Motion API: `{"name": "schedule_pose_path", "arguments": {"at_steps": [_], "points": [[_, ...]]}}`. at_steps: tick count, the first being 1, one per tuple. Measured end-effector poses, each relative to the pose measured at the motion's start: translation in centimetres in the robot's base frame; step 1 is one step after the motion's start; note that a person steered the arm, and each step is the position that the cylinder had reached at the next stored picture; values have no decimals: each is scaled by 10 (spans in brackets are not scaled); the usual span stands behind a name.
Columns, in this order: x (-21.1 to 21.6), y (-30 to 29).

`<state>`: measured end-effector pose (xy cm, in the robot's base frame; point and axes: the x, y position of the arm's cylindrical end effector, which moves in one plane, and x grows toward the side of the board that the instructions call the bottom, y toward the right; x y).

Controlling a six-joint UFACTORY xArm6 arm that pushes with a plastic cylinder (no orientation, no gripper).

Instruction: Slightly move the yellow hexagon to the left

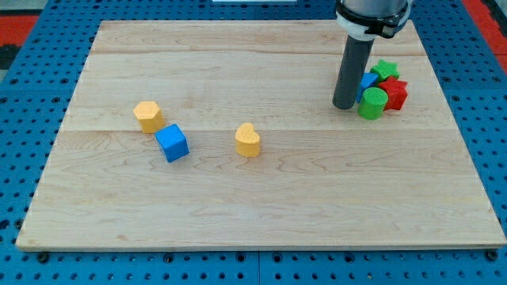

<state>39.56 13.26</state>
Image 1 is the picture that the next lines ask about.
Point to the green star block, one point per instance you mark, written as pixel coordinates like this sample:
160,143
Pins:
385,69

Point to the wooden board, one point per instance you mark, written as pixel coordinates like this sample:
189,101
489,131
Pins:
325,179

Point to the blue cube block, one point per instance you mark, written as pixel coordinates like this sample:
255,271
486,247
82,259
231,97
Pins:
172,142

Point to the small blue block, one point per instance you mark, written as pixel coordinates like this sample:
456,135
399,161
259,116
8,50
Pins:
368,80

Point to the red star block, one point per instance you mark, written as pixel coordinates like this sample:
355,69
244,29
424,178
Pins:
396,92

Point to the yellow hexagon block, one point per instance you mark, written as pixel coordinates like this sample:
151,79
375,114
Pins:
149,116

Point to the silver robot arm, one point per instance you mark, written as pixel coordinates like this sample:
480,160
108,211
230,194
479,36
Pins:
364,20

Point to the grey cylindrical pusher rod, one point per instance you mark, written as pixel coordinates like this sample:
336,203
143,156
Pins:
353,63

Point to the yellow heart block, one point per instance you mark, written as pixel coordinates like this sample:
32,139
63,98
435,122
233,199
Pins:
247,141

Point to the green cylinder block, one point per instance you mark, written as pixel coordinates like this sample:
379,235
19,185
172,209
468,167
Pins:
372,103

